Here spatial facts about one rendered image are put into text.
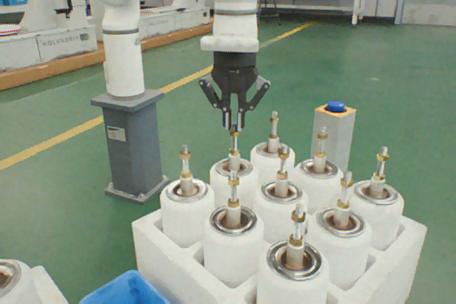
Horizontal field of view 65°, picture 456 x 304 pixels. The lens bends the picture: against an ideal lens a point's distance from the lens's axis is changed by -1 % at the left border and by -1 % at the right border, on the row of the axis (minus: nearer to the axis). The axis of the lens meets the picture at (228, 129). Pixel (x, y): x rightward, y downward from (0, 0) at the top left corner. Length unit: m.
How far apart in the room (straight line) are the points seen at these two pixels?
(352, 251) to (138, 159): 0.65
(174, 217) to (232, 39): 0.31
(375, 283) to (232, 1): 0.48
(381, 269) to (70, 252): 0.68
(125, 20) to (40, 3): 1.96
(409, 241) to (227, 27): 0.48
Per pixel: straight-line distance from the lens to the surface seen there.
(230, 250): 0.56
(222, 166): 0.72
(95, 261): 0.93
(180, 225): 0.64
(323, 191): 0.71
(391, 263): 0.67
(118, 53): 0.96
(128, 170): 1.05
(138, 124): 0.99
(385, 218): 0.67
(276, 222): 0.63
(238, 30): 0.60
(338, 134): 0.86
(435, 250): 1.03
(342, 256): 0.58
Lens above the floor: 0.60
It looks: 23 degrees down
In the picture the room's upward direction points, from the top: straight up
